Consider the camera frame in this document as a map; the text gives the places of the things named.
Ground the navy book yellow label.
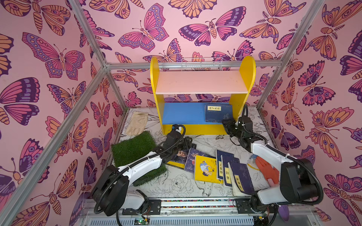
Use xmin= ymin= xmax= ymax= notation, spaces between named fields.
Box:
xmin=205 ymin=104 xmax=233 ymax=123

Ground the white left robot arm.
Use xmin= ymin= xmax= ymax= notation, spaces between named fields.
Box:
xmin=91 ymin=124 xmax=191 ymax=216

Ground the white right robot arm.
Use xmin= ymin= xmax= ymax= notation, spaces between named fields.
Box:
xmin=222 ymin=116 xmax=324 ymax=205

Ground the dark portrait cover book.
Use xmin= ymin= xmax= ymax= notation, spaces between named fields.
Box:
xmin=167 ymin=149 xmax=189 ymax=169

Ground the yellow wooden bookshelf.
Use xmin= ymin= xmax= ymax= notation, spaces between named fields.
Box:
xmin=150 ymin=56 xmax=256 ymax=135

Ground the yellow cartoon cover book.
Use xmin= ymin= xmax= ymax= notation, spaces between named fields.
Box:
xmin=194 ymin=155 xmax=223 ymax=184

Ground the beige cloth glove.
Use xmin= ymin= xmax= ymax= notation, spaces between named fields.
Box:
xmin=126 ymin=111 xmax=149 ymax=136

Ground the green artificial grass mat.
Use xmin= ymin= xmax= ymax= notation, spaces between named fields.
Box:
xmin=111 ymin=131 xmax=168 ymax=187

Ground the small green circuit board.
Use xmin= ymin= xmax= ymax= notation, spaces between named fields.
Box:
xmin=134 ymin=218 xmax=150 ymax=226

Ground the purple bulb object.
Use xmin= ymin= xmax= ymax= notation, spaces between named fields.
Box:
xmin=278 ymin=205 xmax=289 ymax=222

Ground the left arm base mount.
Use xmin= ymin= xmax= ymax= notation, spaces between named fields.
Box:
xmin=122 ymin=200 xmax=162 ymax=215

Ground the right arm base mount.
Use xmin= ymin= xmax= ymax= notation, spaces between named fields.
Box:
xmin=233 ymin=197 xmax=279 ymax=215

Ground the clear wire rack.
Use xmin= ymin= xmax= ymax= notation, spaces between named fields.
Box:
xmin=181 ymin=57 xmax=223 ymax=71

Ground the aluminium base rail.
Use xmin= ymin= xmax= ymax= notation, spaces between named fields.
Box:
xmin=77 ymin=197 xmax=323 ymax=226

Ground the aluminium frame post right rear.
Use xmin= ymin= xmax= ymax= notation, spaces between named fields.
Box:
xmin=256 ymin=0 xmax=324 ymax=110

